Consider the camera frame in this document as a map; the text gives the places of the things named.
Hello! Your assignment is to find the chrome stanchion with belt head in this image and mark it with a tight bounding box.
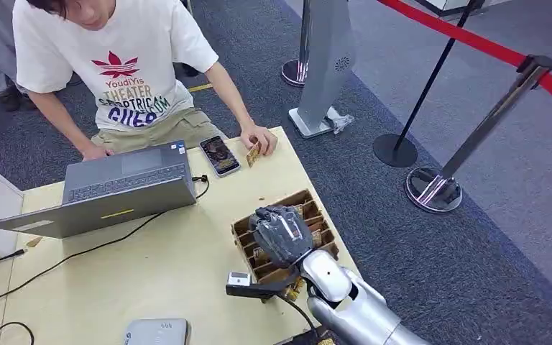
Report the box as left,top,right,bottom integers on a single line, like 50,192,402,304
404,55,552,214

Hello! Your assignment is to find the person's right hand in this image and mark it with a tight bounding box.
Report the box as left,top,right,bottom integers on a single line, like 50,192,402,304
80,144,115,162

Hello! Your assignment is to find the short black cable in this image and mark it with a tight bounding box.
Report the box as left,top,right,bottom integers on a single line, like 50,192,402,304
191,174,211,201

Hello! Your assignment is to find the black smartphone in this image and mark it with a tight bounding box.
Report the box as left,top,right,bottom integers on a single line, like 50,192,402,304
199,135,242,178

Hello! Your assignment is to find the long black laptop cable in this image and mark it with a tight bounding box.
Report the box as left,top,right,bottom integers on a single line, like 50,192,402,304
0,211,167,316

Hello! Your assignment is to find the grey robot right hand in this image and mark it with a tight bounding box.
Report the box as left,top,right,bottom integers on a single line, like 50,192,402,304
249,204,316,272

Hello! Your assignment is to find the person's left hand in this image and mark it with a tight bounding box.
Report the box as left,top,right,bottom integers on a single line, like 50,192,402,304
239,123,279,157

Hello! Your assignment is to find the black stanchion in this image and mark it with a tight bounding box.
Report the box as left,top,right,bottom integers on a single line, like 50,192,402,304
372,0,484,168

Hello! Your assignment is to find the red barrier belt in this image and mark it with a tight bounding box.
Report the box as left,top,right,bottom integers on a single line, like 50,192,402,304
377,0,552,119

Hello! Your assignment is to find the grey laptop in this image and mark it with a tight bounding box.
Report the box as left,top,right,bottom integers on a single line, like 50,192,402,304
0,140,198,239

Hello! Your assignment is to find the grey kiosk stand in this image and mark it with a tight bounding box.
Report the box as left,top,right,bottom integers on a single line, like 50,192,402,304
288,0,357,139

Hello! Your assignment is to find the wooden card box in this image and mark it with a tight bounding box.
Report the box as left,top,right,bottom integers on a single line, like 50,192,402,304
230,188,341,287

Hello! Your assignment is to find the flat grey device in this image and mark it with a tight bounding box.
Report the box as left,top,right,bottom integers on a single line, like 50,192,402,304
123,318,190,345

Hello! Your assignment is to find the looped black cable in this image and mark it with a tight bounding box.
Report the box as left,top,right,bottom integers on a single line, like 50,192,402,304
0,321,36,345

